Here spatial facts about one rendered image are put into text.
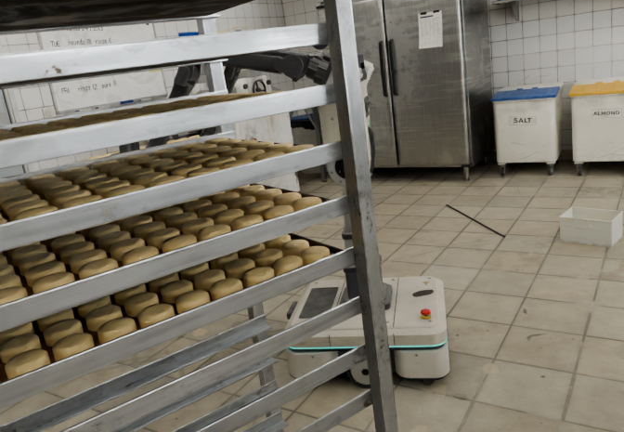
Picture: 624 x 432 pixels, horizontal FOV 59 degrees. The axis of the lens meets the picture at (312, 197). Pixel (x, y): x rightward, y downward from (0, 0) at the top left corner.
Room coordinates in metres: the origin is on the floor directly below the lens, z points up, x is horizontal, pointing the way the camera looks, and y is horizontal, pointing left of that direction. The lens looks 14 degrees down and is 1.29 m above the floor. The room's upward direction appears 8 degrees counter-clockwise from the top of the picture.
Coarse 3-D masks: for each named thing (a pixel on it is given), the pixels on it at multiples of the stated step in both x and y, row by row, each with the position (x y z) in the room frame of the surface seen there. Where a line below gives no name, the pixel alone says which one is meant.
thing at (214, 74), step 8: (200, 24) 1.23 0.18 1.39; (208, 24) 1.22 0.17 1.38; (200, 32) 1.23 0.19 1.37; (208, 32) 1.22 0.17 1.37; (208, 64) 1.22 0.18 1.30; (216, 64) 1.23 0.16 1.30; (208, 72) 1.23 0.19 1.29; (216, 72) 1.22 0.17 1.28; (208, 80) 1.23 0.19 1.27; (216, 80) 1.22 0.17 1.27; (224, 80) 1.23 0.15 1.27; (208, 88) 1.24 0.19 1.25; (216, 88) 1.22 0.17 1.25; (224, 88) 1.23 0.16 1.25; (216, 128) 1.23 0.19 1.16; (224, 128) 1.22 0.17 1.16; (232, 128) 1.23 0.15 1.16; (248, 312) 1.24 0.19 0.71; (256, 312) 1.22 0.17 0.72; (256, 336) 1.22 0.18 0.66; (264, 336) 1.23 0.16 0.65; (272, 368) 1.23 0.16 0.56; (264, 376) 1.22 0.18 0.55; (272, 376) 1.23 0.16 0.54; (264, 384) 1.22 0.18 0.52
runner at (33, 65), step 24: (312, 24) 0.85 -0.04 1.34; (72, 48) 0.66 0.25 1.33; (96, 48) 0.68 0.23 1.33; (120, 48) 0.69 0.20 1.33; (144, 48) 0.71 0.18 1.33; (168, 48) 0.73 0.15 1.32; (192, 48) 0.74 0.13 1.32; (216, 48) 0.76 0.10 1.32; (240, 48) 0.78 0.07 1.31; (264, 48) 0.80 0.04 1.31; (0, 72) 0.62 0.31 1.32; (24, 72) 0.63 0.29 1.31; (48, 72) 0.65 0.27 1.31; (72, 72) 0.66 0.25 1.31
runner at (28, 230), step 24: (336, 144) 0.86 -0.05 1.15; (240, 168) 0.77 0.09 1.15; (264, 168) 0.79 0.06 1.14; (288, 168) 0.81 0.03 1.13; (144, 192) 0.69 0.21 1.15; (168, 192) 0.71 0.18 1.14; (192, 192) 0.72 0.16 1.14; (216, 192) 0.74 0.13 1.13; (48, 216) 0.63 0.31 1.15; (72, 216) 0.64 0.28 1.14; (96, 216) 0.65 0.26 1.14; (120, 216) 0.67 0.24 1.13; (0, 240) 0.60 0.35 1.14; (24, 240) 0.61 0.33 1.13
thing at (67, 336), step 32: (224, 256) 0.92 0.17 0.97; (256, 256) 0.90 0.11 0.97; (288, 256) 0.88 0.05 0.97; (320, 256) 0.87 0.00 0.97; (128, 288) 0.83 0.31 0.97; (160, 288) 0.84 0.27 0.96; (192, 288) 0.82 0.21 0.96; (224, 288) 0.78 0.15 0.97; (64, 320) 0.74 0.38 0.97; (96, 320) 0.73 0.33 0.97; (128, 320) 0.71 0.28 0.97; (160, 320) 0.71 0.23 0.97; (0, 352) 0.67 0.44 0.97; (32, 352) 0.65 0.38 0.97; (64, 352) 0.64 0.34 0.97
